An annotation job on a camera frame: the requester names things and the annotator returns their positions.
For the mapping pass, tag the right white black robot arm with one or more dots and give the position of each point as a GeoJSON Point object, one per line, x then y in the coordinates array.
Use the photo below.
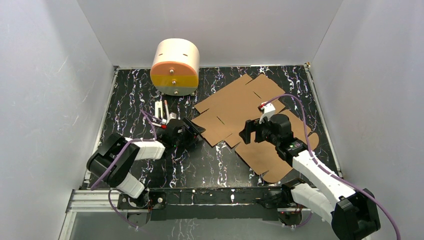
{"type": "Point", "coordinates": [351, 213]}

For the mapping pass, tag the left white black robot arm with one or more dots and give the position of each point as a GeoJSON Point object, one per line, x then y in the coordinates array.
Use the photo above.
{"type": "Point", "coordinates": [112, 161]}

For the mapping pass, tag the round white drawer cabinet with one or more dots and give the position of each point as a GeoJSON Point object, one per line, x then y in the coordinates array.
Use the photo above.
{"type": "Point", "coordinates": [175, 68]}

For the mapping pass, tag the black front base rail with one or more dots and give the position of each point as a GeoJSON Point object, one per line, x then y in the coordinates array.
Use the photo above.
{"type": "Point", "coordinates": [219, 203]}

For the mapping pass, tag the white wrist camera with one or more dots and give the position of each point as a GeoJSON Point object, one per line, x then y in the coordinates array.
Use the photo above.
{"type": "Point", "coordinates": [169, 117]}
{"type": "Point", "coordinates": [267, 110]}

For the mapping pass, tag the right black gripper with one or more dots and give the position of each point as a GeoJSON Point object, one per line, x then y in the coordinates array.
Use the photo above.
{"type": "Point", "coordinates": [252, 126]}

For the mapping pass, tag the brown cardboard box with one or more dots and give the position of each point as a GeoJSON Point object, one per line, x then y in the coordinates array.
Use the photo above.
{"type": "Point", "coordinates": [231, 115]}

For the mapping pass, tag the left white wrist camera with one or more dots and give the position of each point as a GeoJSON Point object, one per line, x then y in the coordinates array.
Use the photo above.
{"type": "Point", "coordinates": [169, 117]}

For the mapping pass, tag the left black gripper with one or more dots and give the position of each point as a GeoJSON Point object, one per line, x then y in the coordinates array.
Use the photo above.
{"type": "Point", "coordinates": [189, 129]}

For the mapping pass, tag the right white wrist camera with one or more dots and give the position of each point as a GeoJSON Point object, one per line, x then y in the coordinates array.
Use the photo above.
{"type": "Point", "coordinates": [267, 110]}

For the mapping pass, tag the white marker red cap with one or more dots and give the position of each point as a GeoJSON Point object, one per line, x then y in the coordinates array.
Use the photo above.
{"type": "Point", "coordinates": [162, 126]}

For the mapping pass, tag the white pink marker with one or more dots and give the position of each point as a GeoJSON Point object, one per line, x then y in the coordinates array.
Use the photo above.
{"type": "Point", "coordinates": [166, 107]}

